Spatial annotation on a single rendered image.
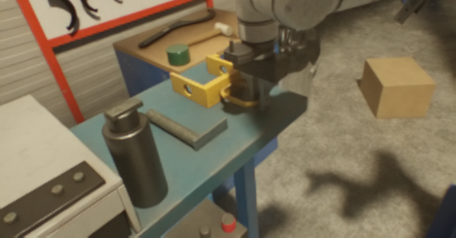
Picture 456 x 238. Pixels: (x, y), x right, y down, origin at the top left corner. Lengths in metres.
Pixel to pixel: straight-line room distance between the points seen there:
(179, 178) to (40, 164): 0.24
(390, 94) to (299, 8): 2.09
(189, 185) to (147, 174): 0.11
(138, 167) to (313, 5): 0.38
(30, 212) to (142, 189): 0.17
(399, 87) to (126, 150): 2.24
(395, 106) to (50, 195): 2.41
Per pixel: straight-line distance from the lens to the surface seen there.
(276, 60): 0.66
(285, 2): 0.50
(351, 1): 0.60
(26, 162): 0.60
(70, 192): 0.49
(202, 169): 0.64
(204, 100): 0.81
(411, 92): 2.60
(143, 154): 0.52
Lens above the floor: 1.52
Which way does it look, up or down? 35 degrees down
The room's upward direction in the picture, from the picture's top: 6 degrees counter-clockwise
